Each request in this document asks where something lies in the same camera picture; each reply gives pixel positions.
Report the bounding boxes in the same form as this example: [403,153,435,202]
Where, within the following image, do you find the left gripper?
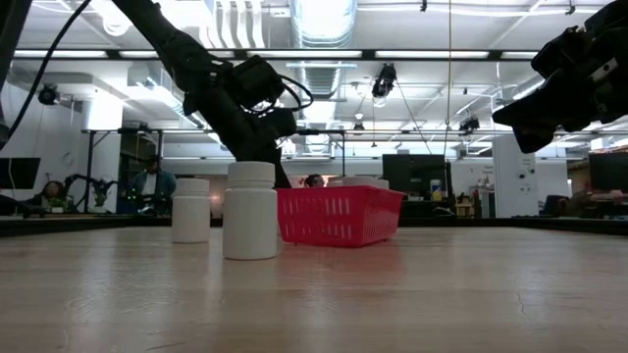
[195,85,298,190]

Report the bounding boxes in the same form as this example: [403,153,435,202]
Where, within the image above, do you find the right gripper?
[492,28,628,154]

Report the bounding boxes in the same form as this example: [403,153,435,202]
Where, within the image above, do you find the red plastic basket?
[276,184,407,248]

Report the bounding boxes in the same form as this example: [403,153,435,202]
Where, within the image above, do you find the white square column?
[492,134,540,219]

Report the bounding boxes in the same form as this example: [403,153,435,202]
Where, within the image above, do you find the black monitor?
[0,157,42,190]
[588,151,628,202]
[382,154,453,195]

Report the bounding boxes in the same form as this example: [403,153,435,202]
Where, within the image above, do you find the long ceiling light bar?
[12,47,541,62]

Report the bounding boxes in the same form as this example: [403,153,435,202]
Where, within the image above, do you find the distant black station frame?
[80,127,164,213]
[293,128,347,186]

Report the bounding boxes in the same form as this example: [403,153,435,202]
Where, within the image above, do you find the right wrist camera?
[530,26,590,79]

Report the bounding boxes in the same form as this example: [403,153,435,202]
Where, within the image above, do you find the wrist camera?
[230,54,287,112]
[530,26,590,79]

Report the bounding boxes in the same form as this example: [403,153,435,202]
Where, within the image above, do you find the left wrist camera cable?
[264,73,315,115]

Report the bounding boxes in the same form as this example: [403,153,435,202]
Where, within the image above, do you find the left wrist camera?
[230,54,287,112]

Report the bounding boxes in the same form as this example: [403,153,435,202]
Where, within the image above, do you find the silver ventilation duct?
[288,0,359,156]

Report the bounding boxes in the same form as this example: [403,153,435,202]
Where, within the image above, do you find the black metal table frame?
[0,214,628,239]

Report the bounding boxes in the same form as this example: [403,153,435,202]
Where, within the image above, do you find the long black arm cable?
[0,0,94,148]

